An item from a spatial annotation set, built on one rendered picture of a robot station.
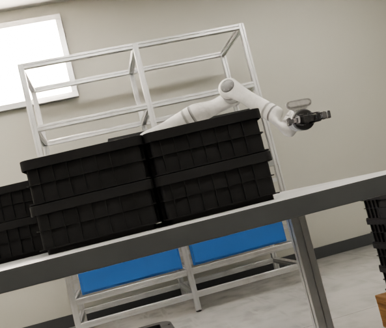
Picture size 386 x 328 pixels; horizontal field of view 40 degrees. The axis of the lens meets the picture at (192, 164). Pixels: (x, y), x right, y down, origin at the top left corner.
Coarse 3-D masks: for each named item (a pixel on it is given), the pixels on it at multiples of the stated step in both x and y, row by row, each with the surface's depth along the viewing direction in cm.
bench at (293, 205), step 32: (288, 192) 183; (320, 192) 108; (352, 192) 109; (384, 192) 111; (160, 224) 176; (192, 224) 103; (224, 224) 104; (256, 224) 105; (288, 224) 211; (32, 256) 158; (64, 256) 99; (96, 256) 100; (128, 256) 101; (0, 288) 97; (320, 288) 206; (320, 320) 205
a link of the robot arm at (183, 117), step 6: (186, 108) 228; (180, 114) 227; (186, 114) 226; (168, 120) 229; (174, 120) 228; (180, 120) 227; (186, 120) 226; (192, 120) 226; (156, 126) 230; (162, 126) 229; (168, 126) 228; (144, 132) 232
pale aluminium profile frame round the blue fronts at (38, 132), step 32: (224, 32) 408; (32, 64) 381; (160, 64) 464; (224, 64) 473; (32, 96) 443; (192, 96) 397; (32, 128) 375; (128, 128) 453; (256, 256) 390; (128, 288) 374; (160, 288) 442; (192, 288) 380; (224, 288) 383; (96, 320) 367
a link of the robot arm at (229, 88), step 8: (224, 80) 222; (232, 80) 221; (224, 88) 220; (232, 88) 219; (240, 88) 218; (224, 96) 221; (232, 96) 218; (240, 96) 216; (248, 96) 215; (256, 96) 215; (248, 104) 215; (256, 104) 213; (264, 104) 212; (272, 104) 211; (264, 112) 211
